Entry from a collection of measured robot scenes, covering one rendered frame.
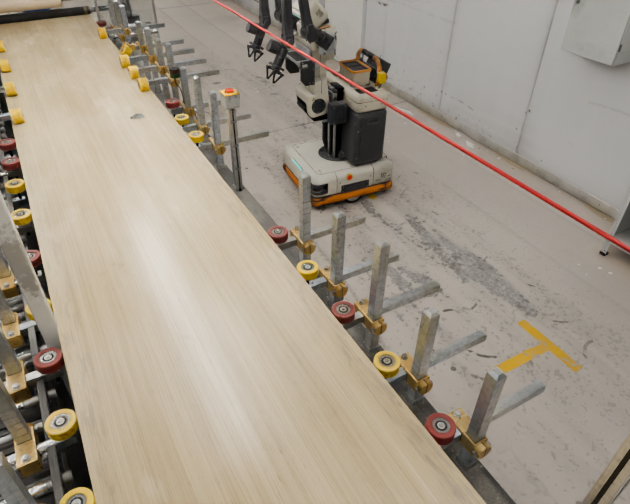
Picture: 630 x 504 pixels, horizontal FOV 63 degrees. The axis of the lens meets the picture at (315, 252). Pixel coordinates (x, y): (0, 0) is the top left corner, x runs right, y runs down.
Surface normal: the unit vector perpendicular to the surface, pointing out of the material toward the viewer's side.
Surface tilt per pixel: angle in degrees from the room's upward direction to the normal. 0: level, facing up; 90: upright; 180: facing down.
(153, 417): 0
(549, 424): 0
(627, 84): 90
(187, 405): 0
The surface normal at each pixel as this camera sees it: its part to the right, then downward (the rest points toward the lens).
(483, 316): 0.01, -0.78
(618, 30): -0.87, 0.29
